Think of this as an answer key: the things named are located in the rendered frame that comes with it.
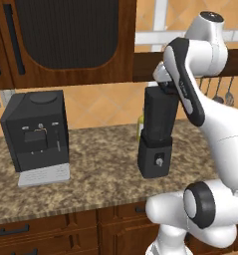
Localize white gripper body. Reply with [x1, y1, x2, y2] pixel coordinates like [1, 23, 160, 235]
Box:
[151, 62, 173, 85]

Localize black blender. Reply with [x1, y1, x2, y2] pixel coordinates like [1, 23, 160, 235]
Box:
[136, 86, 180, 179]

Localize yellow-green bottle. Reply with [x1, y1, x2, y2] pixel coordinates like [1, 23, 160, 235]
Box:
[135, 108, 145, 142]

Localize hanging metal ladle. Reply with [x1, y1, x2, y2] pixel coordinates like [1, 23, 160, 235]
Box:
[212, 77, 225, 105]

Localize hanging metal slotted spoon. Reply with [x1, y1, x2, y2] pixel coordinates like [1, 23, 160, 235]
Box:
[224, 76, 236, 108]

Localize wooden cupboard door dark panel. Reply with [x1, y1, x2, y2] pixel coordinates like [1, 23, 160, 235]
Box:
[0, 0, 137, 90]

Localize black coffee machine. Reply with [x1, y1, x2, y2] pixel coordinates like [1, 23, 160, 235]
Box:
[0, 90, 72, 189]

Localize wooden drawer front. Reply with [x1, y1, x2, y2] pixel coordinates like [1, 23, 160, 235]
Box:
[0, 231, 101, 255]
[97, 199, 152, 227]
[0, 209, 99, 245]

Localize dark wooden utensil rail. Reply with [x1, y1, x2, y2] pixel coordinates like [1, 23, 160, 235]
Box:
[132, 48, 238, 83]

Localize black drawer handle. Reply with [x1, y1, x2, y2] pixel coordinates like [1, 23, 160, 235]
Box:
[0, 224, 31, 237]
[133, 204, 147, 214]
[10, 248, 39, 255]

